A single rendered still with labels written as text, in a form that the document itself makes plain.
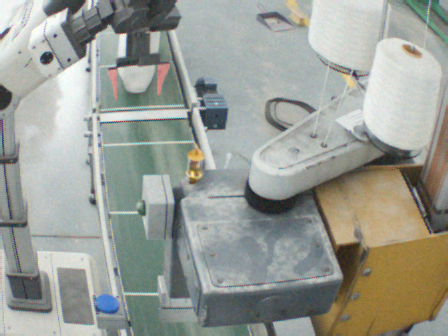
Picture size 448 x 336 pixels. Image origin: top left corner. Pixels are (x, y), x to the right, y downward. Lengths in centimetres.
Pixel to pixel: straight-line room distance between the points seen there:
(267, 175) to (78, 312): 136
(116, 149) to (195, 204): 173
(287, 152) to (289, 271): 22
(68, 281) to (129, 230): 34
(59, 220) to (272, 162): 205
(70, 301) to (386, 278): 142
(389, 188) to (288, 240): 28
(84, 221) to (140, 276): 81
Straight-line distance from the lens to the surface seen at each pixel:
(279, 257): 112
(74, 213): 315
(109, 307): 163
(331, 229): 119
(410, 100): 103
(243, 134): 372
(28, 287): 232
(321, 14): 125
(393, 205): 129
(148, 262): 242
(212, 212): 118
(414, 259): 127
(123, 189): 270
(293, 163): 117
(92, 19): 139
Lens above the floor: 211
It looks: 37 degrees down
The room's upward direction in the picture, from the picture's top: 8 degrees clockwise
